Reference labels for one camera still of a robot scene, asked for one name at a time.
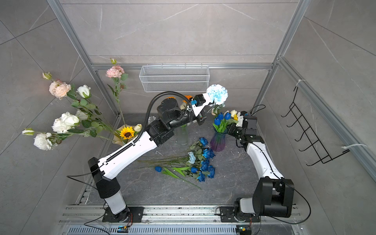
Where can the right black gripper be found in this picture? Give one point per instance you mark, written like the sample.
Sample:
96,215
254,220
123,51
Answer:
232,127

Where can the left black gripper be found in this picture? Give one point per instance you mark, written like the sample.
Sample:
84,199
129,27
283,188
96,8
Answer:
198,117

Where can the blue tulip from purple vase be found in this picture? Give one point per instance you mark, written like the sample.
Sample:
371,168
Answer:
227,116

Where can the blue rose picked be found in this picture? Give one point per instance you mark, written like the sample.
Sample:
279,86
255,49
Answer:
201,154
201,143
183,165

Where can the light blue carnation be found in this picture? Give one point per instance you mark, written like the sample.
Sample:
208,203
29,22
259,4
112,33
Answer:
218,94

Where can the light blue carnation vase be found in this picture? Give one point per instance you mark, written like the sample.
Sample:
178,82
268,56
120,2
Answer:
189,158

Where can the blue tulip pile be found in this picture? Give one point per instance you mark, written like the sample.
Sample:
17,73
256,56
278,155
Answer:
194,169

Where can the yellow wavy glass vase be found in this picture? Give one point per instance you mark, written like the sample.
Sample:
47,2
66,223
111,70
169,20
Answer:
118,141

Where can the blue rose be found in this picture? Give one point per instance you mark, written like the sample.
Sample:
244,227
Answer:
211,172
199,176

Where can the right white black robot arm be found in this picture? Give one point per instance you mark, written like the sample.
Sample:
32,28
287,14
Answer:
274,194

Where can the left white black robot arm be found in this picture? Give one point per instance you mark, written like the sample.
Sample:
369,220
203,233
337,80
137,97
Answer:
105,170

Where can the clear green glass vase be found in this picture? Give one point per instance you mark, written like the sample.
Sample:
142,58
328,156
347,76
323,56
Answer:
183,135

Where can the purple glass vase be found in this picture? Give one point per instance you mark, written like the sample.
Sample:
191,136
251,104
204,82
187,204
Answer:
218,141

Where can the orange carnation large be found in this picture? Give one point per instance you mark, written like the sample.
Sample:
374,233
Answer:
188,99

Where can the cream tulip bud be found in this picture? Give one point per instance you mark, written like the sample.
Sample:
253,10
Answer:
138,128

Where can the small yellow sunflower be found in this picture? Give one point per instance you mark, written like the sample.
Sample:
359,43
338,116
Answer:
127,133

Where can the pink rose middle left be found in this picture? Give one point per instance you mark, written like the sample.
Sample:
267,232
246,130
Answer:
115,72

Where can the white rose tall stem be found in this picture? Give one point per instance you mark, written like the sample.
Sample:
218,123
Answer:
84,91

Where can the white rose centre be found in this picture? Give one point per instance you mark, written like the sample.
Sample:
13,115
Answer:
66,122

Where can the peach rose pair top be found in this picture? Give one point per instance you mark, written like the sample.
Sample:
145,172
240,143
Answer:
59,89

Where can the small white rose left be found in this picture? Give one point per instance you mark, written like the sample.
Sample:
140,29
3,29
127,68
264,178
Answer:
42,141

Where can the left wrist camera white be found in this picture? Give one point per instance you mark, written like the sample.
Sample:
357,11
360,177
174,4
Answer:
199,102

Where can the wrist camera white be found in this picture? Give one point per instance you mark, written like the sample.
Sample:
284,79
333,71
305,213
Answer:
243,119
199,102

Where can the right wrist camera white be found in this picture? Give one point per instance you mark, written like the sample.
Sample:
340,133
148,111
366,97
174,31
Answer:
243,119

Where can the black wire hook rack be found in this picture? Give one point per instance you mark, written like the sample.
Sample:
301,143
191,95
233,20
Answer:
309,134

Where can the metal base rail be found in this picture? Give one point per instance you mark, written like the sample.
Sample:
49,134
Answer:
173,220

